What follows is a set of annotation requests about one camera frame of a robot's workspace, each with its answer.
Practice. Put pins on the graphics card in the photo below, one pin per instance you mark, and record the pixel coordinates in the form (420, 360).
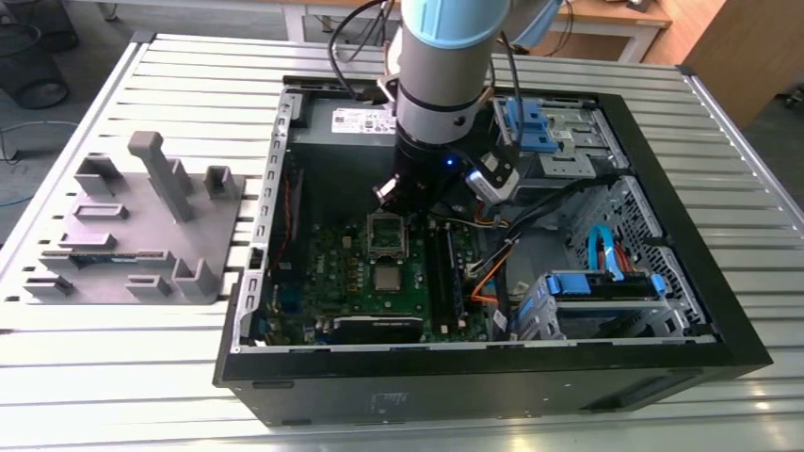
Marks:
(376, 327)

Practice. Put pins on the hard disk in blue carrier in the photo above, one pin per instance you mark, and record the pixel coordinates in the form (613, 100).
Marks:
(568, 285)

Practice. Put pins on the grey wrist box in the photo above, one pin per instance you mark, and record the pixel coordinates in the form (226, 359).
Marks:
(388, 92)

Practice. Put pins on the grey parts rack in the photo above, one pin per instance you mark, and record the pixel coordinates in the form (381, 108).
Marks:
(206, 235)

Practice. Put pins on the wooden cabinet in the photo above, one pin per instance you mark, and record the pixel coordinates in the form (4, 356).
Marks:
(741, 47)

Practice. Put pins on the grey power supply unit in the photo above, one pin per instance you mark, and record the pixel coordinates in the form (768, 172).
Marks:
(338, 160)

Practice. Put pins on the green Dell motherboard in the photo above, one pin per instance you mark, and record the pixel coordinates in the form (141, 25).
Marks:
(332, 263)

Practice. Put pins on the large blue drive bracket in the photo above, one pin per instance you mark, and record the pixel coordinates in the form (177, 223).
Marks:
(533, 127)

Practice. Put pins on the CPU socket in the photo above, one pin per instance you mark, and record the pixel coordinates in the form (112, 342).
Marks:
(388, 292)

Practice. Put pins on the wooden desk white frame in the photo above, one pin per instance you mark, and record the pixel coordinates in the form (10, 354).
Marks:
(602, 14)

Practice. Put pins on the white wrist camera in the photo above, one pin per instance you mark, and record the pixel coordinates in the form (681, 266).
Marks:
(496, 181)

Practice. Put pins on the grey disk bay cage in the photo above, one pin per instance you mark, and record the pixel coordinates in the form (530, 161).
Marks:
(628, 305)

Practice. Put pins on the silver CPU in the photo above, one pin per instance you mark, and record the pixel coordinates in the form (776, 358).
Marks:
(388, 278)

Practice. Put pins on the blue RAM stick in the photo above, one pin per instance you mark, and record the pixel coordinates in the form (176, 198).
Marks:
(102, 258)

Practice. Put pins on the black PC case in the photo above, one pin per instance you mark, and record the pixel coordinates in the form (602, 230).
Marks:
(440, 391)

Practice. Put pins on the black waste bin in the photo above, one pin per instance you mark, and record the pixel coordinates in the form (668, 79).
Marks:
(37, 85)

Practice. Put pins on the grey drive cage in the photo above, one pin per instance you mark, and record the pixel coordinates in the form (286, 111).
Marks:
(565, 169)

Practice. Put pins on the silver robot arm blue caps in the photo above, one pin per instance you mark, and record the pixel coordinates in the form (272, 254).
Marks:
(440, 85)

